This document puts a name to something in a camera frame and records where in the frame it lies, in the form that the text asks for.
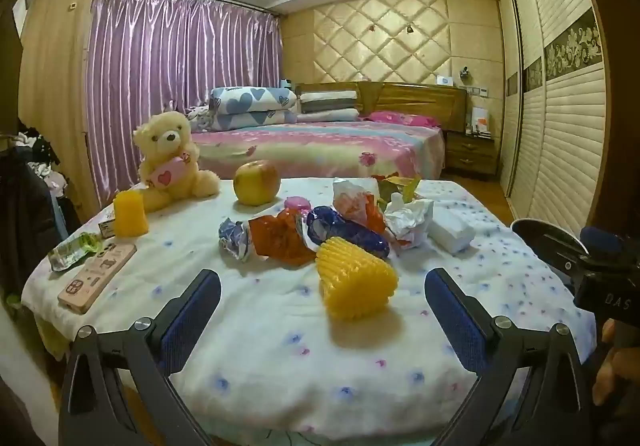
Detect purple satin curtain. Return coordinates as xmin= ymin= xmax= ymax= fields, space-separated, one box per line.
xmin=86 ymin=0 xmax=281 ymax=214

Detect wooden nightstand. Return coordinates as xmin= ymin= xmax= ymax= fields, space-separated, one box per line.
xmin=445 ymin=131 xmax=498 ymax=175

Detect yellow ribbed foam fruit net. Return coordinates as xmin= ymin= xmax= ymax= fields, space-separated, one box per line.
xmin=316 ymin=236 xmax=398 ymax=322

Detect dark blue foil wrapper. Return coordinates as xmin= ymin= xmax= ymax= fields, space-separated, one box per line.
xmin=306 ymin=206 xmax=391 ymax=259

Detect small yellow foam sleeve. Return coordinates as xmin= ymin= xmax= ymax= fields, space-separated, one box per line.
xmin=113 ymin=191 xmax=150 ymax=234

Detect folded grey striped bedding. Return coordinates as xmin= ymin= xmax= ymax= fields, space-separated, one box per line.
xmin=297 ymin=91 xmax=360 ymax=123

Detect wooden headboard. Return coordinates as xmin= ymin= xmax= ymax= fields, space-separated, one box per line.
xmin=295 ymin=82 xmax=468 ymax=133

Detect bed with pink floral sheet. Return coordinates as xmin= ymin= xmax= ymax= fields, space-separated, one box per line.
xmin=187 ymin=121 xmax=446 ymax=182

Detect white paper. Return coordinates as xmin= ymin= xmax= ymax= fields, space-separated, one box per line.
xmin=385 ymin=193 xmax=435 ymax=247

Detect yellow green packet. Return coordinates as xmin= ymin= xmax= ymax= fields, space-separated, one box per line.
xmin=377 ymin=173 xmax=422 ymax=204

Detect white flower dotted blanket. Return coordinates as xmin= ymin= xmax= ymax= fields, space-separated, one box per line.
xmin=21 ymin=176 xmax=598 ymax=434

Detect cream teddy bear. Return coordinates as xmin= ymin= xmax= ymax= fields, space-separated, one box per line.
xmin=132 ymin=111 xmax=222 ymax=213

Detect pink pillow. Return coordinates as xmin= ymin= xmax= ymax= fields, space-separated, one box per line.
xmin=365 ymin=111 xmax=441 ymax=128

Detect blue heart pattern pillows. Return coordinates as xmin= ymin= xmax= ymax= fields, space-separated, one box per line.
xmin=209 ymin=86 xmax=299 ymax=131

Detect soft tissue pack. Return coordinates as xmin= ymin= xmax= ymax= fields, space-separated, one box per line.
xmin=429 ymin=213 xmax=476 ymax=254

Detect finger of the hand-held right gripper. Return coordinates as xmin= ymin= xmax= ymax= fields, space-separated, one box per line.
xmin=579 ymin=225 xmax=628 ymax=259
xmin=511 ymin=218 xmax=590 ymax=284

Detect silver blue wrapper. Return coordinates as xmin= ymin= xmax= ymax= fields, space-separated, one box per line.
xmin=218 ymin=217 xmax=258 ymax=262

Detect orange foil wrapper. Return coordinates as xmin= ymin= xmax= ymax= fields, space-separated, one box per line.
xmin=248 ymin=209 xmax=317 ymax=267

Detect small plush toy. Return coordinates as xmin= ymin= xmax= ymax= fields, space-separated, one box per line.
xmin=186 ymin=105 xmax=217 ymax=132

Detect person's right hand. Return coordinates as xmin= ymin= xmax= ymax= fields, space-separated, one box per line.
xmin=591 ymin=318 xmax=626 ymax=409

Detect pile of clothes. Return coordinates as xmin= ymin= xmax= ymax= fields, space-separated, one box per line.
xmin=10 ymin=126 xmax=68 ymax=192

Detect light wooden cabinet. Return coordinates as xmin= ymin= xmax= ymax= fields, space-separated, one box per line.
xmin=17 ymin=0 xmax=103 ymax=222

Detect clear green bottle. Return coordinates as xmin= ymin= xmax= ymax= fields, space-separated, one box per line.
xmin=48 ymin=231 xmax=103 ymax=272

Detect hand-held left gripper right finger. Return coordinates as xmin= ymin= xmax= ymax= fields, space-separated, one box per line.
xmin=424 ymin=267 xmax=596 ymax=446

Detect white orange snack bag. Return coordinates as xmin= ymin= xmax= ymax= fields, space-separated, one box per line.
xmin=332 ymin=177 xmax=387 ymax=233

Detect dark jacket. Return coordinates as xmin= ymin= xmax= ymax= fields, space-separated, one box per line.
xmin=0 ymin=146 xmax=66 ymax=299

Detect red yellow apple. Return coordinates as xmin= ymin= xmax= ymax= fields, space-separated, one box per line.
xmin=234 ymin=159 xmax=281 ymax=205

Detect white orange box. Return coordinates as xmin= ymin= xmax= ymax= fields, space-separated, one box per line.
xmin=467 ymin=106 xmax=492 ymax=136

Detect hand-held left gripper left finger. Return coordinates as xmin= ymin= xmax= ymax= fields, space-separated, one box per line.
xmin=57 ymin=268 xmax=223 ymax=446

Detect cream louvered wardrobe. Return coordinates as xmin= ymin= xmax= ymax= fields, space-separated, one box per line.
xmin=497 ymin=0 xmax=621 ymax=237

